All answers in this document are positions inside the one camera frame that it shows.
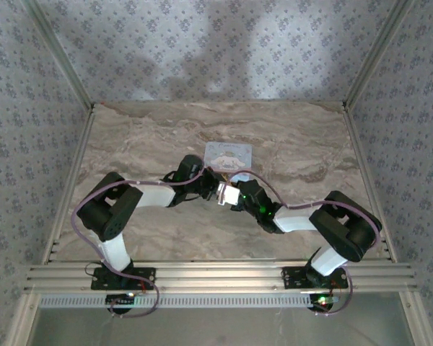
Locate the cartoon print blue pad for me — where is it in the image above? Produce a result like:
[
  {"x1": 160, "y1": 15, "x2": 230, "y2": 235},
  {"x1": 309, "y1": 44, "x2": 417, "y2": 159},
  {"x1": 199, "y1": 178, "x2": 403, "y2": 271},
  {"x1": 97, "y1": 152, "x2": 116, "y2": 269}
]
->
[{"x1": 204, "y1": 141, "x2": 255, "y2": 183}]

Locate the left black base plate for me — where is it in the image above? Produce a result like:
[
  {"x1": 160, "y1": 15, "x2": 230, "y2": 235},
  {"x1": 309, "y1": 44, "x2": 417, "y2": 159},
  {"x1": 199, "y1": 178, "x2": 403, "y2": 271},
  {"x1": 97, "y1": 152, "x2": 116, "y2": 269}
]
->
[{"x1": 90, "y1": 266, "x2": 157, "y2": 290}]

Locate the aluminium table side rail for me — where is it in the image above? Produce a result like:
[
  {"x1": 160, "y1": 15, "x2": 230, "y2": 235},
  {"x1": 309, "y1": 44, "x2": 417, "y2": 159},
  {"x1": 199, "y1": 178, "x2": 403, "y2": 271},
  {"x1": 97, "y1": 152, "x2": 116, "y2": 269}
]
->
[
  {"x1": 41, "y1": 104, "x2": 97, "y2": 264},
  {"x1": 341, "y1": 103, "x2": 398, "y2": 264}
]

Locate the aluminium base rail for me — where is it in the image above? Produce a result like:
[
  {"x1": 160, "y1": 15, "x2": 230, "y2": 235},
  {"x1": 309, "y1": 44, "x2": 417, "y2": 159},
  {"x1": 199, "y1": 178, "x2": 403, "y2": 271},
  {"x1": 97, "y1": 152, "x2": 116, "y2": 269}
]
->
[{"x1": 24, "y1": 259, "x2": 418, "y2": 293}]

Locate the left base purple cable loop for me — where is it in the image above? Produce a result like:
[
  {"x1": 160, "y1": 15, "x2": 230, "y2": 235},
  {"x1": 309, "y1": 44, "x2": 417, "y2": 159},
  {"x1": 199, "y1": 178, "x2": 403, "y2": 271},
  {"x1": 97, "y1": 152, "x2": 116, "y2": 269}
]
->
[{"x1": 108, "y1": 278, "x2": 160, "y2": 319}]

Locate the left control board green light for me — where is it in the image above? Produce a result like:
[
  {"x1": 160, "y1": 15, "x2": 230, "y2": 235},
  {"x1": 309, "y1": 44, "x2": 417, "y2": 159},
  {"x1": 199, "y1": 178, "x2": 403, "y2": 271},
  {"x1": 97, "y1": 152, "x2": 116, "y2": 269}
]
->
[{"x1": 105, "y1": 293, "x2": 137, "y2": 308}]

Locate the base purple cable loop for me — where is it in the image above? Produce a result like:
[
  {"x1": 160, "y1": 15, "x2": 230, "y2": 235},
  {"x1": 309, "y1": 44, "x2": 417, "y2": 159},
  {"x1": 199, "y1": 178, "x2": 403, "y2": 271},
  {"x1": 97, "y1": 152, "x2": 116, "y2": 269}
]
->
[
  {"x1": 108, "y1": 278, "x2": 160, "y2": 319},
  {"x1": 314, "y1": 272, "x2": 355, "y2": 318}
]

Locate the right control board green light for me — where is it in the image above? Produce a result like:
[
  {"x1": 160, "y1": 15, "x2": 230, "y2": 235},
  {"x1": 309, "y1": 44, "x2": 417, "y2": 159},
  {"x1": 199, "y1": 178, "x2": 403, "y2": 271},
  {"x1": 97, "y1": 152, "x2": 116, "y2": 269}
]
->
[{"x1": 307, "y1": 293, "x2": 336, "y2": 314}]

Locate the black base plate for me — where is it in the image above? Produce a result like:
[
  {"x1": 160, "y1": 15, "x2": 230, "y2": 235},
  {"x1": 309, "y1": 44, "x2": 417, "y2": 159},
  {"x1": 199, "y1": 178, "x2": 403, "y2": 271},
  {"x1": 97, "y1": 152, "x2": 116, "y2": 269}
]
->
[
  {"x1": 281, "y1": 265, "x2": 349, "y2": 290},
  {"x1": 90, "y1": 266, "x2": 157, "y2": 290}
]

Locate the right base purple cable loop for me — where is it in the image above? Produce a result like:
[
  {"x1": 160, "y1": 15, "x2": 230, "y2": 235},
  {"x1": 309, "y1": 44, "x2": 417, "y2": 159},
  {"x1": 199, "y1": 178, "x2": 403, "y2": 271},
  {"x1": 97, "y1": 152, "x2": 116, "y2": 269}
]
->
[{"x1": 314, "y1": 272, "x2": 355, "y2": 318}]

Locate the aluminium frame post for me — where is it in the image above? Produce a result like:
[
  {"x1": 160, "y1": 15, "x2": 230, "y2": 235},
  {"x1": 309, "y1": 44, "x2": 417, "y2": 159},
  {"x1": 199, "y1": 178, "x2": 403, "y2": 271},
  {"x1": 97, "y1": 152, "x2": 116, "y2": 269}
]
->
[
  {"x1": 20, "y1": 0, "x2": 96, "y2": 111},
  {"x1": 341, "y1": 0, "x2": 416, "y2": 111}
]

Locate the control board green light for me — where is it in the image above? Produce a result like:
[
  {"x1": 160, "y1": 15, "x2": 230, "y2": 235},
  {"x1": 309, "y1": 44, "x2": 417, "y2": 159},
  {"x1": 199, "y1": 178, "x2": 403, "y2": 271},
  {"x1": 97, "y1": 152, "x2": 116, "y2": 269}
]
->
[
  {"x1": 105, "y1": 293, "x2": 137, "y2": 308},
  {"x1": 307, "y1": 293, "x2": 336, "y2": 314}
]

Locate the slotted grey cable duct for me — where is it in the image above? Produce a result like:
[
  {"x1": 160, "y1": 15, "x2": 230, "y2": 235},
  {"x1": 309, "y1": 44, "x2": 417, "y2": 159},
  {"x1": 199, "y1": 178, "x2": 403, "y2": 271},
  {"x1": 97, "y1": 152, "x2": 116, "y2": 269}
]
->
[{"x1": 38, "y1": 292, "x2": 315, "y2": 309}]

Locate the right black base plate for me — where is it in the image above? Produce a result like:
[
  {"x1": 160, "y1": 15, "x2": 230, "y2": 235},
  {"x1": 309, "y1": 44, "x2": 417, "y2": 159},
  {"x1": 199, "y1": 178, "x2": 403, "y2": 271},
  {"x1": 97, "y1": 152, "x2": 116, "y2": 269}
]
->
[{"x1": 281, "y1": 265, "x2": 349, "y2": 290}]

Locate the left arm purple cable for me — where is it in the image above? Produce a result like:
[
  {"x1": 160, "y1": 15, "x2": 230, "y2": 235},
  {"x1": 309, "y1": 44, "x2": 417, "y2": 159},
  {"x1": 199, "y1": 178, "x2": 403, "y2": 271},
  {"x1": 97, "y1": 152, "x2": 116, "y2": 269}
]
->
[{"x1": 74, "y1": 167, "x2": 209, "y2": 272}]

